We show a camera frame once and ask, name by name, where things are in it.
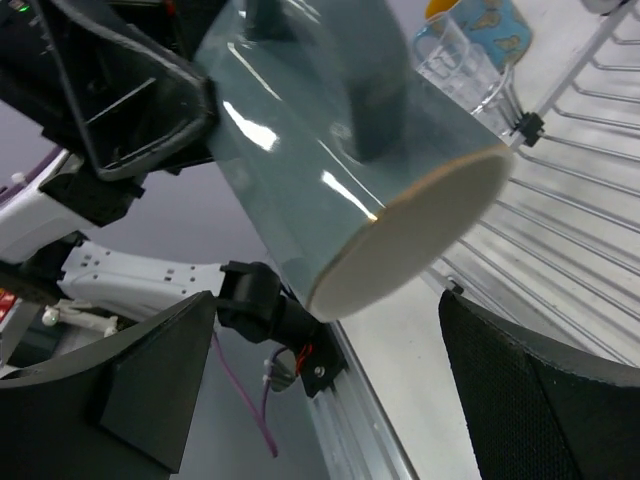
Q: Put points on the clear faceted glass front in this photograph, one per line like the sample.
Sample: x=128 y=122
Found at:
x=463 y=71

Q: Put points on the aluminium frame rail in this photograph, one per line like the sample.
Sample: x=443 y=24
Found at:
x=354 y=432

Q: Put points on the blue butterfly ceramic mug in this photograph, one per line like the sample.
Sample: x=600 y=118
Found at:
x=496 y=25

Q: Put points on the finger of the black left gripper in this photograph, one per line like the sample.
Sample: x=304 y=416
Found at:
x=134 y=97

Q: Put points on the grey faceted ceramic mug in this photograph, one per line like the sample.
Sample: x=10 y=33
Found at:
x=356 y=172

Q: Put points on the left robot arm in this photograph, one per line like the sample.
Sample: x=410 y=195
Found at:
x=30 y=83

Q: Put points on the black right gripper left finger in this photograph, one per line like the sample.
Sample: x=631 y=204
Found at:
x=119 y=408

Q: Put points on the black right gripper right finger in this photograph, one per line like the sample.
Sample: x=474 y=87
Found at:
x=536 y=408

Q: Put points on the silver wire dish rack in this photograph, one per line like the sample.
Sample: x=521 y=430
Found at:
x=559 y=250

